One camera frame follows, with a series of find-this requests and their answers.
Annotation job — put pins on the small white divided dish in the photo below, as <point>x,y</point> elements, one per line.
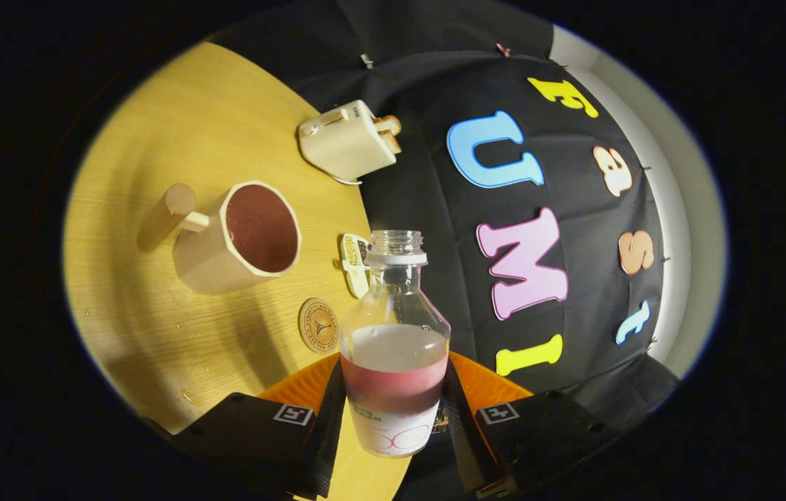
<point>354,275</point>

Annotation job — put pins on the black backdrop cloth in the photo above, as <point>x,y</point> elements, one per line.
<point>434,209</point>

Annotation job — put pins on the silver clip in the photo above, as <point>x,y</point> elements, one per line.
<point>367,61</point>

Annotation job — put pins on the cream toaster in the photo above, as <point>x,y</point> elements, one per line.
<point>347,142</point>

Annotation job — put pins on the toast slice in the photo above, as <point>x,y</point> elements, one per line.
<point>392,145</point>
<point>388,124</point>

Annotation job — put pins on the wooden table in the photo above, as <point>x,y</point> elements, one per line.
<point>156,327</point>

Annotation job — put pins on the pink clip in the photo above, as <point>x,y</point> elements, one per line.
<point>502,50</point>

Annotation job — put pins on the clear juice bottle pink label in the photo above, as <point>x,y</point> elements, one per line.
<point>392,362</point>

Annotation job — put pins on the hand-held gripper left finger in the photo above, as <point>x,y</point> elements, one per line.
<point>326,431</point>

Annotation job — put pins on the round wooden coaster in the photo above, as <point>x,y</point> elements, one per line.
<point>317,325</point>

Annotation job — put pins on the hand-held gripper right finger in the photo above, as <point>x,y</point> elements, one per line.
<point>459,431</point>

